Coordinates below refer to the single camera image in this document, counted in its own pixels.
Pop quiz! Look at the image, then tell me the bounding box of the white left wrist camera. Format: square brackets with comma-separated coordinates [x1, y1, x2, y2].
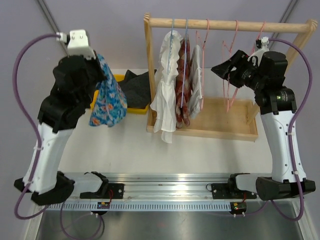
[56, 29, 97, 61]

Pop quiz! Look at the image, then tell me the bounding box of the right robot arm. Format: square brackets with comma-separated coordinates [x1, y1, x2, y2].
[211, 50, 316, 201]

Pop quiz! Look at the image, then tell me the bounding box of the red plaid skirt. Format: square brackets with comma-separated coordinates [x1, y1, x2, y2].
[175, 34, 192, 129]

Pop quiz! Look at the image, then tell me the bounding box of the aluminium mounting rail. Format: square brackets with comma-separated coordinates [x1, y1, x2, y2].
[24, 147, 311, 240]

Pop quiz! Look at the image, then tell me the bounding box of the grey polka dot skirt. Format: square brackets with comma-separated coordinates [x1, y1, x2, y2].
[118, 69, 151, 109]

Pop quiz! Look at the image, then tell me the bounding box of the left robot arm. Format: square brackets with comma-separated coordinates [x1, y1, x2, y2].
[14, 54, 106, 206]

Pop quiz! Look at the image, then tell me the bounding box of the yellow plastic tray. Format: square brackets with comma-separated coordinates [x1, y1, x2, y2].
[90, 74, 149, 115]

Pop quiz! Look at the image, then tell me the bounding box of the blue wire hanger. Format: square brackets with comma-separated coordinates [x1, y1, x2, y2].
[179, 18, 190, 110]
[164, 17, 176, 76]

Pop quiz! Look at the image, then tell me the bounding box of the aluminium frame post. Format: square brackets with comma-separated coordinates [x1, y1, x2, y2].
[278, 0, 300, 23]
[37, 0, 71, 56]

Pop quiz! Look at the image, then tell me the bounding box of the white ruffled skirt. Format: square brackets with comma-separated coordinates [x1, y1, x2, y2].
[150, 30, 183, 144]

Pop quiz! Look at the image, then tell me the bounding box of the blue floral skirt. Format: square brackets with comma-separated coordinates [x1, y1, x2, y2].
[89, 54, 128, 128]

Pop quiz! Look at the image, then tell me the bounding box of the pink wire hanger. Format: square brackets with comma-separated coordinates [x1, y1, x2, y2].
[200, 18, 210, 111]
[222, 19, 240, 113]
[256, 21, 266, 40]

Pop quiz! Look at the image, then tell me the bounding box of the wooden clothes rack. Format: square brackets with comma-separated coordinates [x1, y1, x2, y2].
[143, 13, 318, 142]

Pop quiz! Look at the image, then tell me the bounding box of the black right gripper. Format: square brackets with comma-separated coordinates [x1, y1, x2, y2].
[211, 50, 266, 93]

